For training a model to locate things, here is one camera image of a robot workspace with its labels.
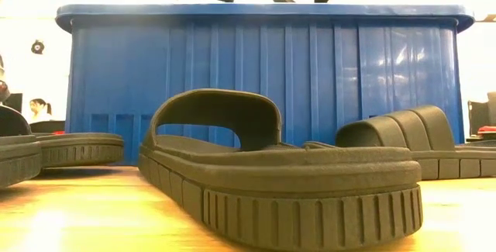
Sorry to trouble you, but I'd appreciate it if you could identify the blue plastic bin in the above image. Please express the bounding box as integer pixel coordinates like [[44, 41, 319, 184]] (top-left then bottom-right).
[[55, 2, 476, 167]]

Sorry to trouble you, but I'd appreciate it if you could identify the dark boxy background object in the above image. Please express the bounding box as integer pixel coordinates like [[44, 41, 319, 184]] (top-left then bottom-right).
[[467, 91, 496, 129]]

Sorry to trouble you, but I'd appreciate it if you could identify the person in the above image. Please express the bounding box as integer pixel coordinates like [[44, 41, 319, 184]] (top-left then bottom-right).
[[29, 97, 53, 123]]

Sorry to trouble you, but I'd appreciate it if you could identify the black background monitor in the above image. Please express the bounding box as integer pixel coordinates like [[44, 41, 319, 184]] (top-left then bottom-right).
[[2, 92, 23, 113]]

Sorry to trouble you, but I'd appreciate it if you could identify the black round ceiling camera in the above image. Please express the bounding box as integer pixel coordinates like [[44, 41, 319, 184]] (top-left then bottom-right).
[[30, 39, 46, 55]]

